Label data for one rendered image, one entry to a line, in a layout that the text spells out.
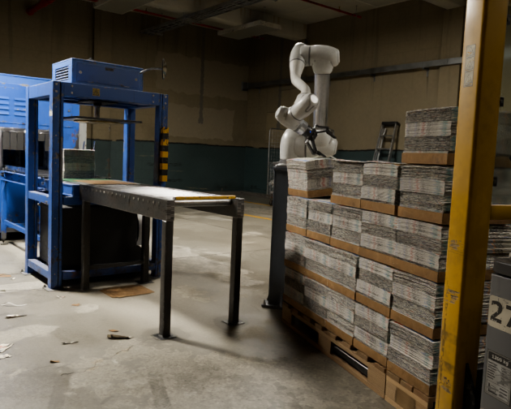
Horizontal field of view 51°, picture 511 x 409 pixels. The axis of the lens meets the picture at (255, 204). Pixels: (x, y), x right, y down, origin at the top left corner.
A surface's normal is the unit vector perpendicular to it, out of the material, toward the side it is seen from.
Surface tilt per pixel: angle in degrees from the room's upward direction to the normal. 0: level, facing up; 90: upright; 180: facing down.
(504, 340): 90
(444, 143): 90
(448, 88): 90
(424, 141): 90
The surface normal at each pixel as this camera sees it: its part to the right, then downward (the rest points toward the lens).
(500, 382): -0.93, -0.01
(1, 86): 0.63, 0.10
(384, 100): -0.78, 0.02
